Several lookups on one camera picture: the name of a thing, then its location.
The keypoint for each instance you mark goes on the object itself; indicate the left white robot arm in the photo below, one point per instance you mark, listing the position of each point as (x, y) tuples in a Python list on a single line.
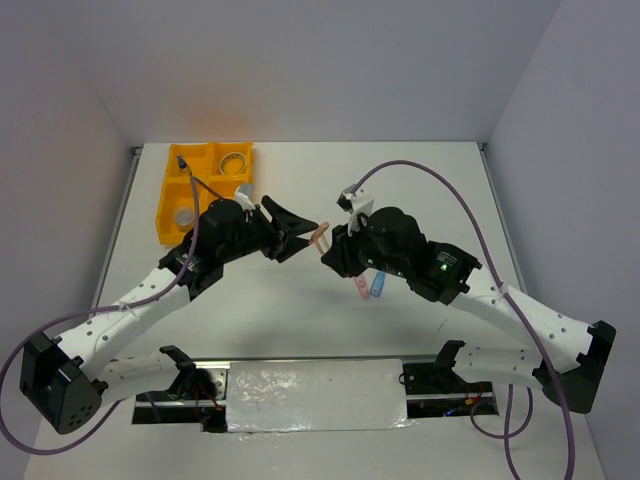
[(69, 377)]

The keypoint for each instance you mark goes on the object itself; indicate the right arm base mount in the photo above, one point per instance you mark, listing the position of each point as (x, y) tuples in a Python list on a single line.
[(431, 393)]

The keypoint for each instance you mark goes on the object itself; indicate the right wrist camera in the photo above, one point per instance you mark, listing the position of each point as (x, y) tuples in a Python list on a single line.
[(358, 203)]

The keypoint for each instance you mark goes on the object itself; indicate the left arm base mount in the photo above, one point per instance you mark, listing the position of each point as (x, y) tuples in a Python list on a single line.
[(201, 402)]

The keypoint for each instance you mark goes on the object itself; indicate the beige masking tape roll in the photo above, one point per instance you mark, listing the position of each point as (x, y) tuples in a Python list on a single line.
[(233, 163)]

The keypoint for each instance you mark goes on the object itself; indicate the clear round pin jar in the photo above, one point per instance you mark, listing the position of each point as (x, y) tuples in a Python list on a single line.
[(184, 217)]

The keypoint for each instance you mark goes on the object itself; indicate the yellow four-compartment tray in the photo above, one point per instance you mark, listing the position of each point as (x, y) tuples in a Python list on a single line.
[(205, 185)]

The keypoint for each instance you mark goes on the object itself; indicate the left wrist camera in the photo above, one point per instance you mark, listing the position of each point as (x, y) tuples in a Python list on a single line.
[(243, 196)]

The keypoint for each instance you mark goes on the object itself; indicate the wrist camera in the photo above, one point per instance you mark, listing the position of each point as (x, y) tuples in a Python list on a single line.
[(243, 196), (358, 203)]

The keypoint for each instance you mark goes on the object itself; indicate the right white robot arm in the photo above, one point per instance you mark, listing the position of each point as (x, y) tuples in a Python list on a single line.
[(563, 357)]

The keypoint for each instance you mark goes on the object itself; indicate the small purple-capped glue bottle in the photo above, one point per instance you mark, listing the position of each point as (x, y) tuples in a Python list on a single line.
[(183, 166)]

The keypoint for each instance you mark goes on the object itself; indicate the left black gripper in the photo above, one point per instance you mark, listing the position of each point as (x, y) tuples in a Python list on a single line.
[(281, 232)]

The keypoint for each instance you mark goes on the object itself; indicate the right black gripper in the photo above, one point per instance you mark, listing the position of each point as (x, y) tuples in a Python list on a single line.
[(340, 256)]

